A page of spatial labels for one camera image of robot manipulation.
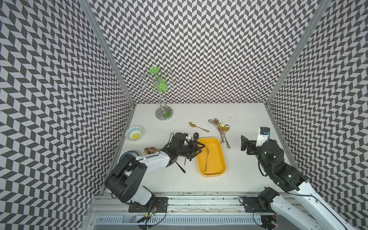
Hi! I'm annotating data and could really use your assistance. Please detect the green plastic cup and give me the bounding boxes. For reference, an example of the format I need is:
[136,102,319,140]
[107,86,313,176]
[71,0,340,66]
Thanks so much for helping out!
[149,67,168,93]

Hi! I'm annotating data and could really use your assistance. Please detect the blue patterned plate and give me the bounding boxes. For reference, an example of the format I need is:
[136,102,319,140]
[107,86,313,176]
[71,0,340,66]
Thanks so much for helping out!
[119,150,139,162]

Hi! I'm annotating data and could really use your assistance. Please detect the chrome cup holder stand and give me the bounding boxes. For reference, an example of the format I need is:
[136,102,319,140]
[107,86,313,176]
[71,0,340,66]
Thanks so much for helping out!
[139,70,175,121]

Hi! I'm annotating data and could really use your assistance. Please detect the aluminium corner post left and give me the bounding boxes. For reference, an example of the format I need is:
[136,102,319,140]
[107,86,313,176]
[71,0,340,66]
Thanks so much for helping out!
[79,0,135,106]

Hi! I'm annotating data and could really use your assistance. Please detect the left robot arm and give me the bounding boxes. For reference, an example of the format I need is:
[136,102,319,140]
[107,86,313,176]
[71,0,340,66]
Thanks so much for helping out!
[104,133,205,206]

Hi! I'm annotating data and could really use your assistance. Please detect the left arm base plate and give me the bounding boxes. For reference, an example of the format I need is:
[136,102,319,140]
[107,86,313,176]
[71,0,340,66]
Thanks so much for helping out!
[128,197,169,213]

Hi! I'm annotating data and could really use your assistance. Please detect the yellow plastic storage box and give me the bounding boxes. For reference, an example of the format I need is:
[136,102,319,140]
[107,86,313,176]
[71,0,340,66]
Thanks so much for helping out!
[197,137,227,177]

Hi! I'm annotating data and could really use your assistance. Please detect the aluminium front rail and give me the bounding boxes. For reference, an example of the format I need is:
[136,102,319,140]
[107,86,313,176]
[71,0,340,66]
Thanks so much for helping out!
[86,192,328,216]

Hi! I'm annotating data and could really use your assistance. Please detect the aluminium corner post right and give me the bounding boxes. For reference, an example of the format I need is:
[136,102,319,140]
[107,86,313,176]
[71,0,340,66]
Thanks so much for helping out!
[265,0,332,108]

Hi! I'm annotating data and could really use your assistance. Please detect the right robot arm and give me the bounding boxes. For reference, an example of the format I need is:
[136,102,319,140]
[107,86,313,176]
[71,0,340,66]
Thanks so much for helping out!
[241,134,354,230]

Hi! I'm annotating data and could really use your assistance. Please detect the yellow blue patterned bowl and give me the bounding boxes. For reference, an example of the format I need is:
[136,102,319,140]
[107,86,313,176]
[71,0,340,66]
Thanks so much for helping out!
[125,126,143,141]

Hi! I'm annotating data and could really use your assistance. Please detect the large silver spoon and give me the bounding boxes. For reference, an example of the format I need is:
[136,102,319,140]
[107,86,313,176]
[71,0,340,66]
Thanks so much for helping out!
[205,147,210,172]

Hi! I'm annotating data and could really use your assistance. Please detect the aluminium corner post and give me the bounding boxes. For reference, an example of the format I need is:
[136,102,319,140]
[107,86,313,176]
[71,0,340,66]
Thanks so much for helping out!
[79,0,135,106]
[265,0,332,108]

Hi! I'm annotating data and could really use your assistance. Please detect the small silver spoon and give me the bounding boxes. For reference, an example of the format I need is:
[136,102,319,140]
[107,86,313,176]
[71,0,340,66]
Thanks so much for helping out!
[208,119,223,143]

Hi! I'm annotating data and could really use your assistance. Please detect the ornate gold spoon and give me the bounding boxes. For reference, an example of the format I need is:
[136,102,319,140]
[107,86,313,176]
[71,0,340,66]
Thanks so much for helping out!
[189,122,209,133]

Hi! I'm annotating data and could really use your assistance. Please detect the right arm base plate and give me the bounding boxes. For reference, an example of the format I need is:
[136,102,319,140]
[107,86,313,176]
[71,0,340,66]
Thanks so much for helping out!
[240,196,273,213]

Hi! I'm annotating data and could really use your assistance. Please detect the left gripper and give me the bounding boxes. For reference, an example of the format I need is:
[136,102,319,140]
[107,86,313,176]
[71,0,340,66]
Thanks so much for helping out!
[177,139,206,159]

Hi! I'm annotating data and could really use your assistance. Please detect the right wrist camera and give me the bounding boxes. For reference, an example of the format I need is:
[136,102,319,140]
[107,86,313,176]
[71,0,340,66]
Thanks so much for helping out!
[256,126,270,147]

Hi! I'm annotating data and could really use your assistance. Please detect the gold round spoon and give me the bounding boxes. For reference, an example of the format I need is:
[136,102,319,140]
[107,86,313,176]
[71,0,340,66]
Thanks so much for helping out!
[219,123,230,143]

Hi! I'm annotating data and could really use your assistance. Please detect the copper handled spoon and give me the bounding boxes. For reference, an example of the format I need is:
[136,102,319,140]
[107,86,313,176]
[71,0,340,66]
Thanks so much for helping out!
[144,147,164,155]

